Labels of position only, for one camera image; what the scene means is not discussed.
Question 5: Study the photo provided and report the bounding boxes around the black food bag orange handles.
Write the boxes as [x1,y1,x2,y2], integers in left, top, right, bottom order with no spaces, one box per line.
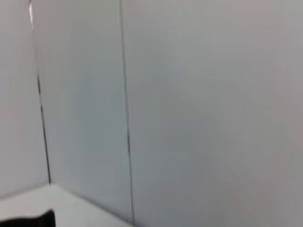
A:
[0,209,56,227]

